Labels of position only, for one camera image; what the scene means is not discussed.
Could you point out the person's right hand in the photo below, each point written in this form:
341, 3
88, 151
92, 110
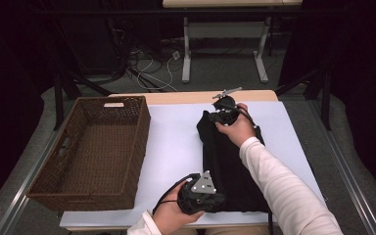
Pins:
241, 129

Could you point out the white plug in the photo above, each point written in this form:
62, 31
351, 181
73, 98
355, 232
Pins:
176, 55

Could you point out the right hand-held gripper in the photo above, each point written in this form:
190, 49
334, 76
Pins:
225, 107

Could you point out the person's left hand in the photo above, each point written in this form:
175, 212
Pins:
168, 217

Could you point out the black metal stand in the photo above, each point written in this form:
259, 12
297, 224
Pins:
58, 104
325, 98

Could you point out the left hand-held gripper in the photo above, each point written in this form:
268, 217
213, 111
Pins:
204, 186

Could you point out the white-legged desk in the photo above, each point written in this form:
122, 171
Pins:
186, 49

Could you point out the dark curtain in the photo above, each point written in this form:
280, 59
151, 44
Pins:
365, 81
6, 98

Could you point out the brown woven basket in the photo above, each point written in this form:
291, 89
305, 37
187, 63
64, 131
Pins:
104, 147

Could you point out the black garment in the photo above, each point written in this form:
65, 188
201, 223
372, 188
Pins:
228, 169

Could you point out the aluminium rail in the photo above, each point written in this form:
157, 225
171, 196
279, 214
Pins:
349, 169
23, 196

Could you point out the black horizontal bar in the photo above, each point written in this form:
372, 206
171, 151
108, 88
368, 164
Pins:
176, 12

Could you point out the white table sheet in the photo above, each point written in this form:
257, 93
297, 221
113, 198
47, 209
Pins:
173, 147

